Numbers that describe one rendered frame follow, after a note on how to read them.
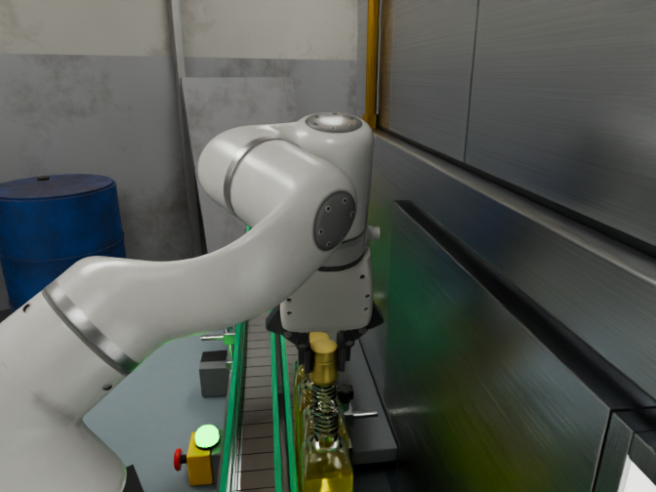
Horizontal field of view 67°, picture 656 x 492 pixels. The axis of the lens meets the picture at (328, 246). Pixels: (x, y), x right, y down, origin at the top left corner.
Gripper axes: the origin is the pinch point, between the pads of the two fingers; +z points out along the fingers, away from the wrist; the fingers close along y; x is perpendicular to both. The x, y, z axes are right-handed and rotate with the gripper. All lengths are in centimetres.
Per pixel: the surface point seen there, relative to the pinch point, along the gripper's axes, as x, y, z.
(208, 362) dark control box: -43, 22, 47
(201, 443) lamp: -16.0, 20.1, 38.9
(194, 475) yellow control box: -13, 22, 44
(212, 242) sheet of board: -244, 46, 144
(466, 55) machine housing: -9.1, -14.7, -32.2
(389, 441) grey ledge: -9.1, -13.6, 32.8
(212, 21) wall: -320, 39, 18
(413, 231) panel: -8.2, -11.7, -11.5
